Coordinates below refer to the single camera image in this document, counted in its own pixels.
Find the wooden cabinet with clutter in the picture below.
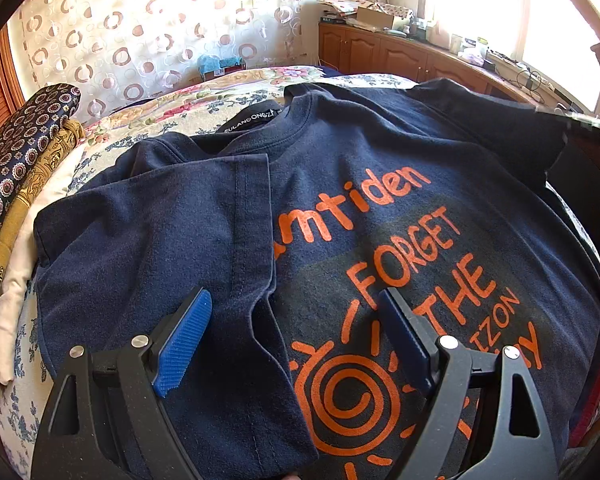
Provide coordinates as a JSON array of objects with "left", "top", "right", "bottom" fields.
[{"left": 317, "top": 0, "right": 596, "bottom": 111}]

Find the teal box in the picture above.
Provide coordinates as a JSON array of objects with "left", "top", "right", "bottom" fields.
[{"left": 197, "top": 54, "right": 246, "bottom": 78}]

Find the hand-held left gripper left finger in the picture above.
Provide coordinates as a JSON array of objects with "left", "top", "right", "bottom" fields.
[{"left": 30, "top": 286, "right": 214, "bottom": 480}]

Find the sheer circle patterned curtain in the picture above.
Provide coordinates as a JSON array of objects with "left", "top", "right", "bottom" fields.
[{"left": 7, "top": 0, "right": 326, "bottom": 121}]

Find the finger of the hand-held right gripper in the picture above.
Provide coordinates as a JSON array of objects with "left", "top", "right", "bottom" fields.
[{"left": 535, "top": 105, "right": 600, "bottom": 138}]

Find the pink floral quilt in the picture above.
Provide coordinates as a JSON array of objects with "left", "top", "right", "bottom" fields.
[{"left": 80, "top": 66, "right": 421, "bottom": 146}]

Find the navy printed t-shirt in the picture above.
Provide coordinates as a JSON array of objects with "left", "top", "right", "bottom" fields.
[{"left": 32, "top": 79, "right": 600, "bottom": 480}]

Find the blue floral bedspread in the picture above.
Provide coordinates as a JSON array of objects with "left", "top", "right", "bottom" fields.
[{"left": 0, "top": 110, "right": 221, "bottom": 476}]

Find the white folded cloth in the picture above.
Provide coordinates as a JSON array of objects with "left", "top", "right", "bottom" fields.
[{"left": 0, "top": 147, "right": 88, "bottom": 386}]

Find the yellow patterned folded cloth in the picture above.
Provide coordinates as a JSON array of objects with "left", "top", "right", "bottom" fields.
[{"left": 0, "top": 120, "right": 87, "bottom": 398}]

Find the navy medallion patterned folded cloth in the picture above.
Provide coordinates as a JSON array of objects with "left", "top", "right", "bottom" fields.
[{"left": 0, "top": 85, "right": 82, "bottom": 261}]

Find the wooden slatted headboard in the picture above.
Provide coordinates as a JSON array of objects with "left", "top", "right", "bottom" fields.
[{"left": 0, "top": 25, "right": 26, "bottom": 116}]

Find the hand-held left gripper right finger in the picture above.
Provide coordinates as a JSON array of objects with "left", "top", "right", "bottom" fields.
[{"left": 377, "top": 287, "right": 568, "bottom": 480}]

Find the cardboard box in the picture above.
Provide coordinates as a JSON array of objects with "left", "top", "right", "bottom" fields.
[{"left": 356, "top": 6, "right": 396, "bottom": 31}]

